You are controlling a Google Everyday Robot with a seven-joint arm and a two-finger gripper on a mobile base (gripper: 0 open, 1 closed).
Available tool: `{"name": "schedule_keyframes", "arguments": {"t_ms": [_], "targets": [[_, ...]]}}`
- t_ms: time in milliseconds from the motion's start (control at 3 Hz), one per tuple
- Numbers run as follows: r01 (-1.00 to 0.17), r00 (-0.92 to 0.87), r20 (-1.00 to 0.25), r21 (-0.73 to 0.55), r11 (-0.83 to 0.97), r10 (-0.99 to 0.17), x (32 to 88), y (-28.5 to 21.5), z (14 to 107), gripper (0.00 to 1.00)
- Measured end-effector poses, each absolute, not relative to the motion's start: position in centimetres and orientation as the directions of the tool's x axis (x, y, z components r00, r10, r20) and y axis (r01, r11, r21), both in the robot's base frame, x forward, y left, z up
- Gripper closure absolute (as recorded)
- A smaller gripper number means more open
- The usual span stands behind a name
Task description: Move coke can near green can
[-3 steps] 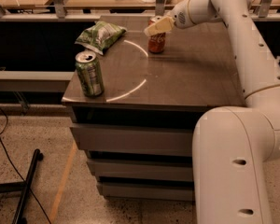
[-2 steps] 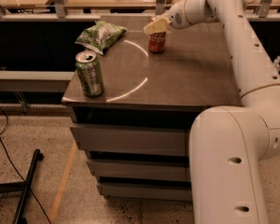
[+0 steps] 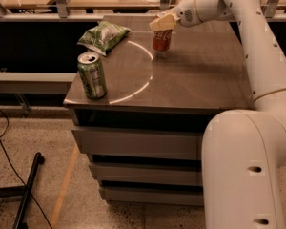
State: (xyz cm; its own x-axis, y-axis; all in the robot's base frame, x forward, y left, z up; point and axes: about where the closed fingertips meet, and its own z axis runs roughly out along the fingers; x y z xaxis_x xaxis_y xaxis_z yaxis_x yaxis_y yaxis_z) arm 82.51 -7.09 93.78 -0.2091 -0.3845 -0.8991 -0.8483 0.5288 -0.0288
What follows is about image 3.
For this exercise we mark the green chip bag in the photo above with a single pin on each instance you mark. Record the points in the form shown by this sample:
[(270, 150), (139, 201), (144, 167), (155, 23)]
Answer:
[(103, 37)]

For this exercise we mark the grey drawer cabinet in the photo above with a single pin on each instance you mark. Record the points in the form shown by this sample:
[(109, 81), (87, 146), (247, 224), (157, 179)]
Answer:
[(143, 138)]

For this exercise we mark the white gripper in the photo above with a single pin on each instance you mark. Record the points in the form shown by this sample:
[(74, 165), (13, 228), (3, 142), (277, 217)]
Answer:
[(185, 14)]

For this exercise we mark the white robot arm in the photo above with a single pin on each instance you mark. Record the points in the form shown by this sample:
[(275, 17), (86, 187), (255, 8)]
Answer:
[(242, 149)]

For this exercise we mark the red coke can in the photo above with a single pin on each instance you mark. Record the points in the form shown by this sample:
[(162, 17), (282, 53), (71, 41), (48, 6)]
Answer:
[(162, 40)]

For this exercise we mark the green soda can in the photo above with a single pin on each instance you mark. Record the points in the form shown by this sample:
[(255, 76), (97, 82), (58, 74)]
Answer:
[(91, 72)]

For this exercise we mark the black metal stand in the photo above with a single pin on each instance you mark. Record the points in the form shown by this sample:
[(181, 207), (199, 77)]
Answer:
[(24, 192)]

